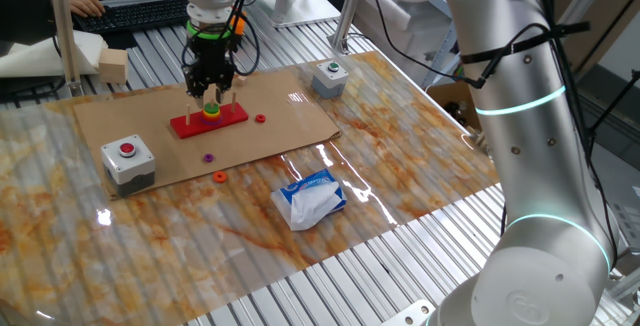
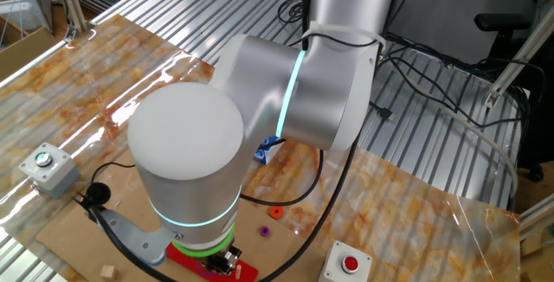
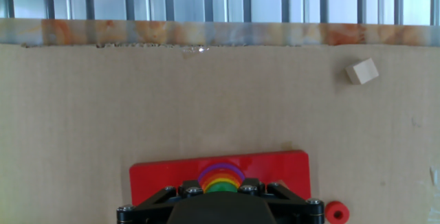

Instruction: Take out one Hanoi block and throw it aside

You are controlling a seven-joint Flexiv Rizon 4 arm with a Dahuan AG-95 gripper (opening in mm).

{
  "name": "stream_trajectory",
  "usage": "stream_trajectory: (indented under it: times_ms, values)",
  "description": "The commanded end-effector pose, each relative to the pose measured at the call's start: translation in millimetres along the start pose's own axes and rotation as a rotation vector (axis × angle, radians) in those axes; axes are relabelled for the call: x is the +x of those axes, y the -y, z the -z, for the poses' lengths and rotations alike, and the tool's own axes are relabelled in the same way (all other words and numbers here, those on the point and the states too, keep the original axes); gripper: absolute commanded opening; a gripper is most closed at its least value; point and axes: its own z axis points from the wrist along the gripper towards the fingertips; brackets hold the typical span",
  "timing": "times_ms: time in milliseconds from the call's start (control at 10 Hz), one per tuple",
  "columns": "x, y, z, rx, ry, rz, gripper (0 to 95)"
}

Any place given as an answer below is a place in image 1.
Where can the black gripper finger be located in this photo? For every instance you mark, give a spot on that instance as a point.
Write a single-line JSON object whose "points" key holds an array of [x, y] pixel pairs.
{"points": [[200, 101], [216, 93]]}

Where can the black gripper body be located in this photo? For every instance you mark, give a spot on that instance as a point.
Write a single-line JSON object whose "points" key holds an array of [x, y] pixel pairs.
{"points": [[210, 66]]}

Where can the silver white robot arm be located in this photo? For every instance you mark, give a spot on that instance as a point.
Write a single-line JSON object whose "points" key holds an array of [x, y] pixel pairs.
{"points": [[530, 166]]}

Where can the red Hanoi base with pegs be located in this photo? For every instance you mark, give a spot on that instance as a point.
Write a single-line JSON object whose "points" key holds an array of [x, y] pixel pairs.
{"points": [[186, 128]]}

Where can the large wooden block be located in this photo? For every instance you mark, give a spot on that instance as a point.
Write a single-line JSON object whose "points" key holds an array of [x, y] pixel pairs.
{"points": [[113, 66]]}

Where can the person's bare hand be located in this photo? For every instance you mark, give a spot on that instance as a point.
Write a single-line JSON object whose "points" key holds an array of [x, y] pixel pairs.
{"points": [[85, 3]]}

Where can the small wooden cube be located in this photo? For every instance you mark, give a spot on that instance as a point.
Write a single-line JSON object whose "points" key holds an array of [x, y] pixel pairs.
{"points": [[241, 80]]}

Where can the brown cardboard sheet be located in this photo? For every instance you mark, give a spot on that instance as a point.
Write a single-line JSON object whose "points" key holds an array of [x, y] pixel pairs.
{"points": [[150, 111]]}

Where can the black computer keyboard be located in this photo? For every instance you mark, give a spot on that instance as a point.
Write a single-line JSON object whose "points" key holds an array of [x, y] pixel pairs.
{"points": [[140, 13]]}

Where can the red push button box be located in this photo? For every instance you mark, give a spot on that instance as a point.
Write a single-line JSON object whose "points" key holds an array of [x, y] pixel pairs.
{"points": [[131, 166]]}

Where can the green push button box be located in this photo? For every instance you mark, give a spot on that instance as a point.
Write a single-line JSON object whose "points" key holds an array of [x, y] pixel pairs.
{"points": [[330, 83]]}

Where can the blue white tissue pack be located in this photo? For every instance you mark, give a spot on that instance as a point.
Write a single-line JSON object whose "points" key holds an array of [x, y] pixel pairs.
{"points": [[310, 201]]}

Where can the marble pattern plastic mat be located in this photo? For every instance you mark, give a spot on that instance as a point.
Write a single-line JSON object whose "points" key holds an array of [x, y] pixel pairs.
{"points": [[200, 246]]}

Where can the white cloth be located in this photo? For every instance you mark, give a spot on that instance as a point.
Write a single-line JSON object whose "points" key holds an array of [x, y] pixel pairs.
{"points": [[35, 58]]}

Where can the black monitor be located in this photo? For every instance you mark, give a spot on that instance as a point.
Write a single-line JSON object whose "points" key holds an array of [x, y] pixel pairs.
{"points": [[25, 1]]}

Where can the open cardboard box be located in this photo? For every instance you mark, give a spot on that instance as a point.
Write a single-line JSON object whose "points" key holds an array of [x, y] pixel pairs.
{"points": [[450, 101]]}

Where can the black tripod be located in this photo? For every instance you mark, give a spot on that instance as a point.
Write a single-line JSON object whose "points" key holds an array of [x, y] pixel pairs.
{"points": [[615, 106]]}

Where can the brown wooden cabinet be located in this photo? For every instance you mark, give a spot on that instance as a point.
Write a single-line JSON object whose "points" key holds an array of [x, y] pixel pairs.
{"points": [[620, 21]]}

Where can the white pedestal base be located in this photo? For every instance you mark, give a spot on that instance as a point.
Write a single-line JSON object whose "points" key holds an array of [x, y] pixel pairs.
{"points": [[300, 8]]}

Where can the aluminium frame post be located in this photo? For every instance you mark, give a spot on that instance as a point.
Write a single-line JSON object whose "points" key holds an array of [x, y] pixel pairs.
{"points": [[345, 16], [62, 26]]}

